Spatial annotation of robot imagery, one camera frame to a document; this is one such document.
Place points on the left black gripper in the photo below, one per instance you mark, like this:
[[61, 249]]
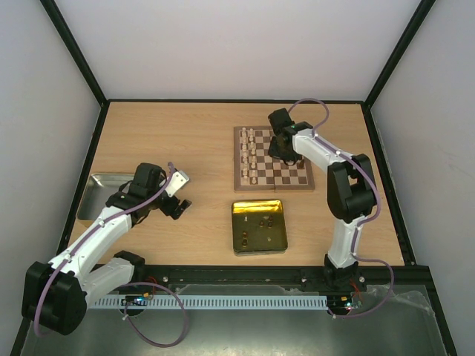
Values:
[[169, 210]]

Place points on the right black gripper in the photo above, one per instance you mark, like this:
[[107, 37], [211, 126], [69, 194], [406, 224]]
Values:
[[281, 150]]

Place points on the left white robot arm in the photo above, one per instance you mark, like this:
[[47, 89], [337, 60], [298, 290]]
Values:
[[58, 293]]

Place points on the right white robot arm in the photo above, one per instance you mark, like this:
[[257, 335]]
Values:
[[351, 190]]

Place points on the wooden chess board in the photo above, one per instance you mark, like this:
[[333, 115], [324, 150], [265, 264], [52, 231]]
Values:
[[273, 174]]

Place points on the dark chess pieces in tin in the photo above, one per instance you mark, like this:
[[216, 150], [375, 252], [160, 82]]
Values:
[[256, 232]]

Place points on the gold metal tin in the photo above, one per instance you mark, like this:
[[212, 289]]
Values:
[[259, 208]]

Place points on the silver metal tray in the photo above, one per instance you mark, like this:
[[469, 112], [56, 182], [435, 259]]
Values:
[[98, 189]]

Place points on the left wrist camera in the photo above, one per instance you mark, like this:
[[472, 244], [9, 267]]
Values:
[[177, 181]]

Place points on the white slotted cable duct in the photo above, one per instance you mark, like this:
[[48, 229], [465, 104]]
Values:
[[214, 302]]

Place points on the metal base plate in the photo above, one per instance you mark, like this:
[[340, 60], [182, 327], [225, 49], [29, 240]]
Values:
[[401, 323]]

